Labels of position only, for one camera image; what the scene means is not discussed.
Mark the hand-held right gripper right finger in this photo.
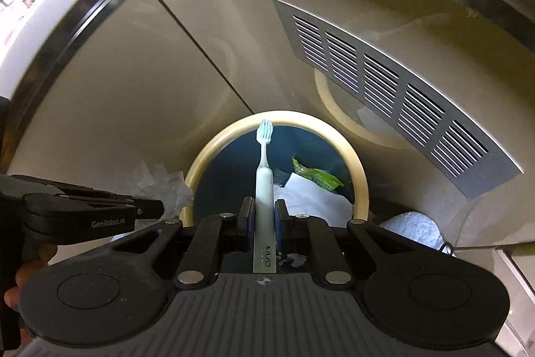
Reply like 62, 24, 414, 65
274, 199, 423, 286

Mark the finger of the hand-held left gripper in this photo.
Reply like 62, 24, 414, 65
134, 200, 165, 219
12, 175, 120, 199

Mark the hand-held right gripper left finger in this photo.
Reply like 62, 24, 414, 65
111, 197, 256, 286

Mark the clear plastic wrapper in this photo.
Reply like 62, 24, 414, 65
125, 160, 195, 220

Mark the white electric toothbrush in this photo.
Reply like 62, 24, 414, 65
252, 119, 277, 275

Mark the white paper towel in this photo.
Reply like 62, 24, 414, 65
274, 172, 356, 230

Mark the round trash bin cream rim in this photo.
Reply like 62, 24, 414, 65
183, 111, 370, 234

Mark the person's left hand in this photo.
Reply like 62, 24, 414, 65
4, 246, 57, 309

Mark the green packet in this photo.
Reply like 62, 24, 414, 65
291, 157, 346, 191

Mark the white terry cloth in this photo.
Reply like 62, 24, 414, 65
377, 210, 447, 254

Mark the grey vent grille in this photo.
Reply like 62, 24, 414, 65
270, 0, 524, 199

